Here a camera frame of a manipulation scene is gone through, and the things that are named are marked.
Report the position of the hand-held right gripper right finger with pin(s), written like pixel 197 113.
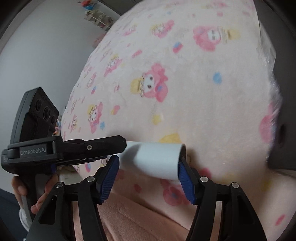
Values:
pixel 186 183

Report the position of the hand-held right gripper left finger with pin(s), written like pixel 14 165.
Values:
pixel 109 180

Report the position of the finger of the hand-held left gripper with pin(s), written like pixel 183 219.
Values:
pixel 81 160
pixel 92 146

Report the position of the white tube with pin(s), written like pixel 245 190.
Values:
pixel 152 157

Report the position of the dark grey cardboard box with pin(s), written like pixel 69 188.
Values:
pixel 284 104

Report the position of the person's left hand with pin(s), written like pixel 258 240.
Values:
pixel 47 188

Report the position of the pink floor cushion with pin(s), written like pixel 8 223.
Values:
pixel 99 39

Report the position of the white shelf rack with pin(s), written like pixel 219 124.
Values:
pixel 99 19

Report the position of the colourful toy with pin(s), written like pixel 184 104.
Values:
pixel 87 5

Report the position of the grey door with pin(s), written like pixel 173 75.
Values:
pixel 115 5

